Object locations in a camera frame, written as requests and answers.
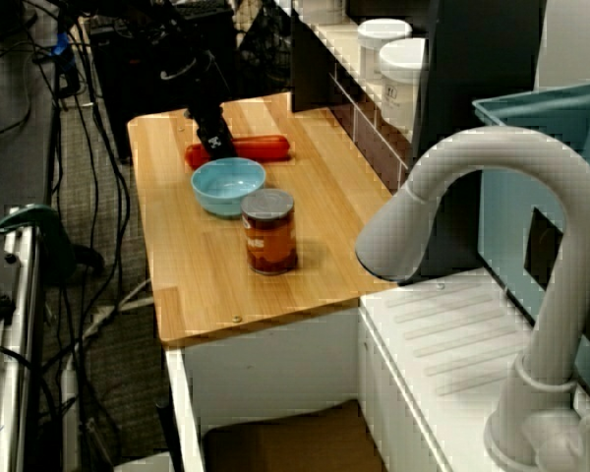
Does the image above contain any brown beans can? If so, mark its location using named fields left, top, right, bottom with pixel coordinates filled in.
left=240, top=189, right=299, bottom=276

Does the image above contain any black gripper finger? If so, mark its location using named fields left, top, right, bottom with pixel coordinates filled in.
left=194, top=105, right=236, bottom=161

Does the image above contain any white cable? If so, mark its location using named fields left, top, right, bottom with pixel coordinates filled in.
left=78, top=277, right=153, bottom=340

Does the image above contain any black cable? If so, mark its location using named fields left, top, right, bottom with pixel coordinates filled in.
left=0, top=343, right=65, bottom=472
left=73, top=48, right=132, bottom=296

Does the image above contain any dark tiled backsplash panel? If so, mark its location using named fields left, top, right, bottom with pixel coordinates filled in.
left=289, top=19, right=414, bottom=193

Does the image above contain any white metal frame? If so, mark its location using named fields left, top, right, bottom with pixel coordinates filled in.
left=0, top=206, right=45, bottom=472

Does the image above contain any cream kitchen shelf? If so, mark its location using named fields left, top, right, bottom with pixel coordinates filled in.
left=294, top=9, right=419, bottom=144

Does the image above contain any grey toy faucet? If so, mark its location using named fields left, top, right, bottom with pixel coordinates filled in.
left=354, top=126, right=590, bottom=468

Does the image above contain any white kitchen cabinet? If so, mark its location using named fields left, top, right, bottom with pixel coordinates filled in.
left=164, top=307, right=375, bottom=472

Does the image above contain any light blue bowl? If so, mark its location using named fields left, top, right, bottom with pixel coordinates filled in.
left=191, top=156, right=267, bottom=220

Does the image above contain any green clamp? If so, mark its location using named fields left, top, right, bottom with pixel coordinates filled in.
left=0, top=204, right=104, bottom=286

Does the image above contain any white sink unit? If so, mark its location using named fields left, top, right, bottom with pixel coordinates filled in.
left=358, top=282, right=590, bottom=472

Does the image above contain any black wire mesh basket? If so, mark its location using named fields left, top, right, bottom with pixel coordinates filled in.
left=235, top=0, right=296, bottom=94

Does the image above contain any black equipment box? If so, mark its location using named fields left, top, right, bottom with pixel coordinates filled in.
left=88, top=4, right=237, bottom=163

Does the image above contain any white lidded plastic jar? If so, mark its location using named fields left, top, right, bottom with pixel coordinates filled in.
left=378, top=37, right=432, bottom=130
left=357, top=18, right=414, bottom=83

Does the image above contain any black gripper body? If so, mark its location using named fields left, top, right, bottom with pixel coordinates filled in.
left=159, top=48, right=227, bottom=119

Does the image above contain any red toy sausage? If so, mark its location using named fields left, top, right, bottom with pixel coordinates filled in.
left=185, top=134, right=291, bottom=169

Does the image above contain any dark grey upright post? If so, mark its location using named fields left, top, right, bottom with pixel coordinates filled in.
left=412, top=0, right=547, bottom=286

